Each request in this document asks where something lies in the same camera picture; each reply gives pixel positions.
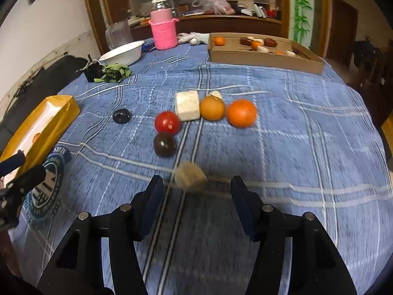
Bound bottle with pink knit sleeve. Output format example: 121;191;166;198
149;0;179;50

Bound large white foam block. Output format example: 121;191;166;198
175;90;201;121

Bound red tomato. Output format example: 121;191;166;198
154;111;182;135

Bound white gloves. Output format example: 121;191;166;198
177;32;211;46

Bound dark wooden chair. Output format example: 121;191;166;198
350;35;393;123

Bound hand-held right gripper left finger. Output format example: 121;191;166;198
37;175;165;295

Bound blue plaid tablecloth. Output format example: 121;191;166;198
9;37;393;295

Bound black leather sofa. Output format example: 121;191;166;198
0;54;89;154

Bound wooden glass cabinet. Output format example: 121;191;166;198
81;0;291;53

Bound tan foam block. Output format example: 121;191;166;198
174;161;209;191

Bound dark brown fruit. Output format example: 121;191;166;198
154;132;177;158

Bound cardboard tray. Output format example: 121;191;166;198
208;33;325;75

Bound green leaves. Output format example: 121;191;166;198
94;63;133;83

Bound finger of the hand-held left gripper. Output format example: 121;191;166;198
0;152;27;173
4;165;46;192

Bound glass pitcher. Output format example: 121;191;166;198
105;21;134;50

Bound white bowl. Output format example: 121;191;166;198
99;41;145;66

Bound dark purple plum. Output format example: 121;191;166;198
112;108;132;125

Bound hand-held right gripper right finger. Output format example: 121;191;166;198
230;175;358;295

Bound small black pot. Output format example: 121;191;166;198
77;54;105;83

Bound clear plastic bag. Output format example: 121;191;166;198
192;0;235;15

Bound yellowish orange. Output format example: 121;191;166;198
199;96;226;121

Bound white foam box yellow tape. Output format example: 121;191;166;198
0;95;81;185

